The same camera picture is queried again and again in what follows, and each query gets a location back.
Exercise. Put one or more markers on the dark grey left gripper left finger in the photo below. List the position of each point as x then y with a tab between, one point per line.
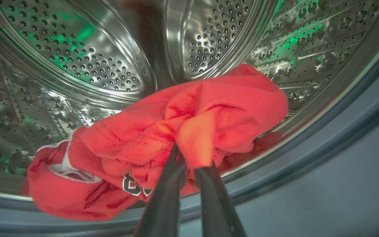
163	204

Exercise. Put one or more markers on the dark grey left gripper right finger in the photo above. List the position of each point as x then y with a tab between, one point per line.
215	204

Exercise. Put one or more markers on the red garment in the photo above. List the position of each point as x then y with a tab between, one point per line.
209	115

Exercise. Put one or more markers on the blue-grey rubber door gasket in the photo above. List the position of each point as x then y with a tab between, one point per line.
308	149

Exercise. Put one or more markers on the white front-load washing machine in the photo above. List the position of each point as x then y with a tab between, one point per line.
341	204

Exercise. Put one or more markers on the steel washing machine drum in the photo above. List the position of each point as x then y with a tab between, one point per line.
77	56

